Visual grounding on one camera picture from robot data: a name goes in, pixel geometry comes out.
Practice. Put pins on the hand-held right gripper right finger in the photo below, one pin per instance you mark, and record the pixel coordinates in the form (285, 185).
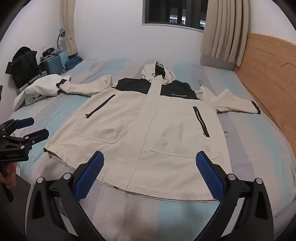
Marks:
(209, 176)

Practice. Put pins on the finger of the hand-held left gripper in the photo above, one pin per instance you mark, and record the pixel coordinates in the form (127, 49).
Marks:
(23, 122)
(37, 136)

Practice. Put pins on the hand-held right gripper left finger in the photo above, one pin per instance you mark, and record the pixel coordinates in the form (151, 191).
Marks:
(89, 176)

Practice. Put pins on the beige and black hooded jacket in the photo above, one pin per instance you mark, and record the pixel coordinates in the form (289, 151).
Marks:
(148, 139)

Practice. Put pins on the grey clothes pile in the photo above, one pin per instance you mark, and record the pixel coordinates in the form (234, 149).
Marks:
(49, 55)

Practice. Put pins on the pile of blue clothes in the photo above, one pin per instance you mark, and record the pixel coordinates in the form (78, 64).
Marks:
(74, 62)

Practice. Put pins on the person's left hand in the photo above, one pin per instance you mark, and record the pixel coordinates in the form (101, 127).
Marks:
(11, 178)

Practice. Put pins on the silver suitcase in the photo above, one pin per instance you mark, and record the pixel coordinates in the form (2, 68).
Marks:
(25, 86)

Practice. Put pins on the white folded garment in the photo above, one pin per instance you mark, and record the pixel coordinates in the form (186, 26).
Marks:
(39, 89)

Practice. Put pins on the striped bed sheet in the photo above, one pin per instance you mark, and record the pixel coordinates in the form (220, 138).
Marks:
(254, 143)

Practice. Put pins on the black backpack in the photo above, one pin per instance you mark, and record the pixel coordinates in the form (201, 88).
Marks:
(23, 64)

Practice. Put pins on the teal suitcase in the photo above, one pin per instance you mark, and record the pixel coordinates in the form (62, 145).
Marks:
(53, 66)

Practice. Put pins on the light blue cloth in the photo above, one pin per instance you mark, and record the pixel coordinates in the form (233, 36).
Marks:
(63, 58)

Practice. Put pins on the blue desk lamp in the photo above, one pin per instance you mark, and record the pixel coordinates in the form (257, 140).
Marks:
(62, 33)

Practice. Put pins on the beige tied curtain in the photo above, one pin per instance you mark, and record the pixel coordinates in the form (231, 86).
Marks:
(69, 23)

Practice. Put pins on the wooden headboard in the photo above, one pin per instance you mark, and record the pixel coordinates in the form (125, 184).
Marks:
(266, 69)

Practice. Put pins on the dark framed window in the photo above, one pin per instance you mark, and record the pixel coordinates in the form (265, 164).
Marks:
(161, 11)

